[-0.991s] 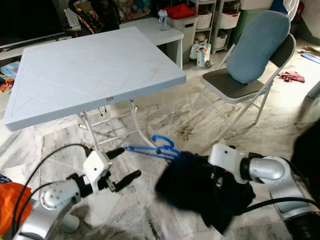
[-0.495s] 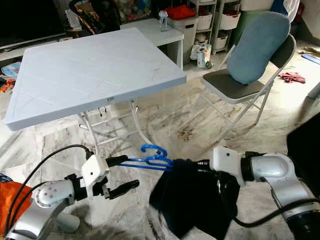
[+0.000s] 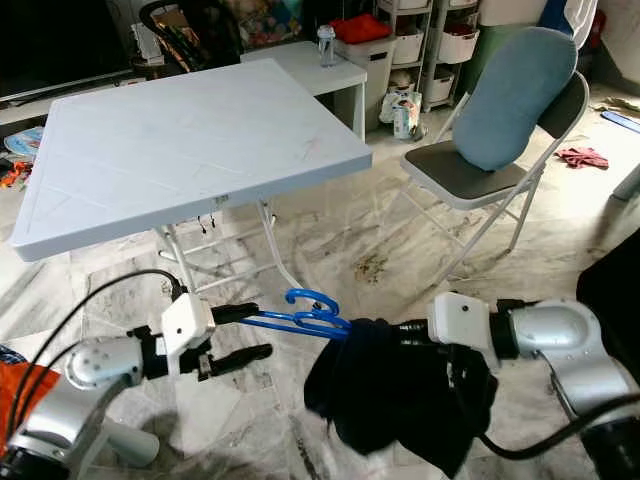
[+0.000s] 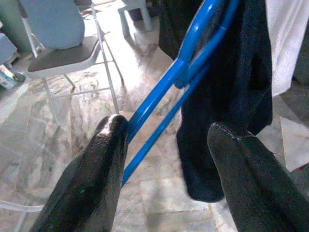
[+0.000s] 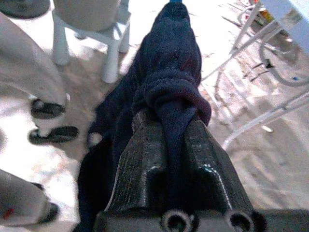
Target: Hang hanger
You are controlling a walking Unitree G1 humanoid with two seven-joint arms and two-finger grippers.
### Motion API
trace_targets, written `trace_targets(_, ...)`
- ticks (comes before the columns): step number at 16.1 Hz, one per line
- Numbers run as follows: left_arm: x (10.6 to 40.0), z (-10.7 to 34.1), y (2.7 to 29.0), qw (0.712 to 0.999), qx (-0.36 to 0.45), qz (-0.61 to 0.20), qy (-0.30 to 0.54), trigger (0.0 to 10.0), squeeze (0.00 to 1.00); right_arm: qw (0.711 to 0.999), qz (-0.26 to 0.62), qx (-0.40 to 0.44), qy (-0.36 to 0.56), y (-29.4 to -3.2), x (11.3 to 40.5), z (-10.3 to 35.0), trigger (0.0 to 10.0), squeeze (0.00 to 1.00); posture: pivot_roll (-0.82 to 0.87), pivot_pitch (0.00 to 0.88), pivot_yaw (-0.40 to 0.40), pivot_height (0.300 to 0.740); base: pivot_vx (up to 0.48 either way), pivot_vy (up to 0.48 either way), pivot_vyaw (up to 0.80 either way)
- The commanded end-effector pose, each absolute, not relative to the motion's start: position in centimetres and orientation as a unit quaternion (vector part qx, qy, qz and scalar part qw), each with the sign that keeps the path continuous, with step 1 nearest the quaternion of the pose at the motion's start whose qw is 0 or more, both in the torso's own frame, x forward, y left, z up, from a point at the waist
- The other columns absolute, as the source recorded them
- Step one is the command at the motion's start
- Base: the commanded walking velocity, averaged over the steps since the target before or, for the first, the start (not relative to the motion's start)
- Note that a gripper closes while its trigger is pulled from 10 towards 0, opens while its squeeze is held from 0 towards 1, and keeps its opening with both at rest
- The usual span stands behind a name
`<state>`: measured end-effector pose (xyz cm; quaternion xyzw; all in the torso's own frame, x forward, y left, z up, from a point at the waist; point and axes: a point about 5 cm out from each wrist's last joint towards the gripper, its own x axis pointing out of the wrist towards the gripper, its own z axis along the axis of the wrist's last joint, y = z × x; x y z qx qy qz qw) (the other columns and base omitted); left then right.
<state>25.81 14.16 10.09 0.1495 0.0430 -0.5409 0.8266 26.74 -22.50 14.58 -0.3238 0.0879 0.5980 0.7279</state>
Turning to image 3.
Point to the blue plastic hanger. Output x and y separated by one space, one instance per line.
305 320

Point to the white shelf rack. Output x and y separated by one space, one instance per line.
435 45

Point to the white snack bag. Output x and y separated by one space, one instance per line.
403 115

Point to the grey storage bin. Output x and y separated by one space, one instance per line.
372 75

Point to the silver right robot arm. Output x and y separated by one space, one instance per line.
560 345

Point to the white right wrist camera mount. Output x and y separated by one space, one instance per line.
460 322

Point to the clear water bottle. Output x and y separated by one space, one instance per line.
326 48

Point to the black television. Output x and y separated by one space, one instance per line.
60 40

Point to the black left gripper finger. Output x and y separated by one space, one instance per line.
245 353
235 311

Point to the red cloth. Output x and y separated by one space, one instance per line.
360 28

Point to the black stroller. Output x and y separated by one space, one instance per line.
190 35

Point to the blue cartoon print toy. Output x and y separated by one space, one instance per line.
25 140

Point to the dark navy garment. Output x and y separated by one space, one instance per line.
395 400

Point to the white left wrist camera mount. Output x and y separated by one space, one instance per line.
188 332

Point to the white low table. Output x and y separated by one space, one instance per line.
290 58

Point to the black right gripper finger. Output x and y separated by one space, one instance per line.
410 326

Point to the pink rag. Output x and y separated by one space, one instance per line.
582 157

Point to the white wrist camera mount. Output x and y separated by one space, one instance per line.
188 332
460 322

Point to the blue cushion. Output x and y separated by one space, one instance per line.
515 100

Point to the grey folding chair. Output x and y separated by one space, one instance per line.
480 180

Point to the orange shirt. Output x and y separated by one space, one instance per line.
20 390

